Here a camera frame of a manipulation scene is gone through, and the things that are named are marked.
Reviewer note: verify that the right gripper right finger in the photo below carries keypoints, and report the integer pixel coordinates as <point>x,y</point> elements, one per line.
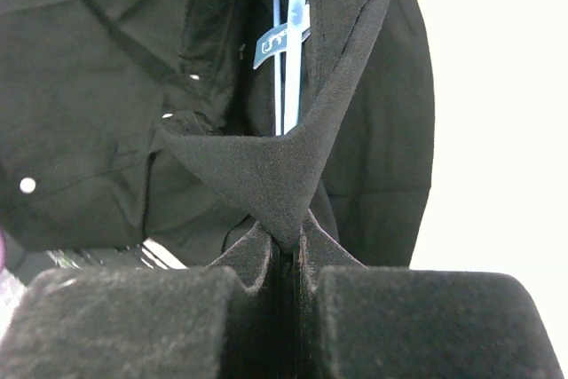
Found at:
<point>356,321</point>

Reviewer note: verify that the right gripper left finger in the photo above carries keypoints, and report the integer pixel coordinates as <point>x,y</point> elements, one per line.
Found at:
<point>217,321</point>

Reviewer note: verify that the black button shirt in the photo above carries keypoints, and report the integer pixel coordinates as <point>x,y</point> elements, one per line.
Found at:
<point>127,120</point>

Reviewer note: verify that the light blue hanger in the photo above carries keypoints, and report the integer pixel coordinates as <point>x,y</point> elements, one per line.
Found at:
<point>287,101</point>

